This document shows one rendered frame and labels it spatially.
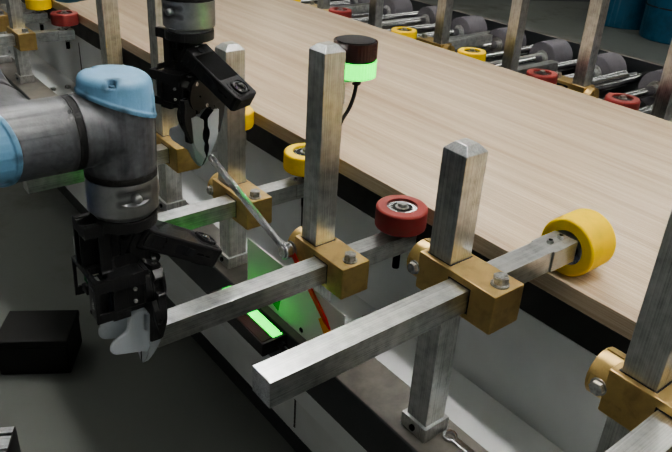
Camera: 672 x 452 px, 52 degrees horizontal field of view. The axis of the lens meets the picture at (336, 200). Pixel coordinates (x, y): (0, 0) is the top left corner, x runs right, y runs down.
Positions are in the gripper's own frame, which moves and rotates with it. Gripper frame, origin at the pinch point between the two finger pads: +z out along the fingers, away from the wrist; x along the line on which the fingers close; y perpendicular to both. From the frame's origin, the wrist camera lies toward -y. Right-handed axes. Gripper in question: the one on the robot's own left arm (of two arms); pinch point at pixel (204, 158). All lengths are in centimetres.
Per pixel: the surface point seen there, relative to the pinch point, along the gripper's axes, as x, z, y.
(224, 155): -7.6, 2.6, 2.4
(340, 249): -0.1, 7.3, -25.4
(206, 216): 0.0, 10.2, 0.0
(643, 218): -32, 4, -61
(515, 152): -46, 4, -36
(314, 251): 2.3, 7.5, -22.5
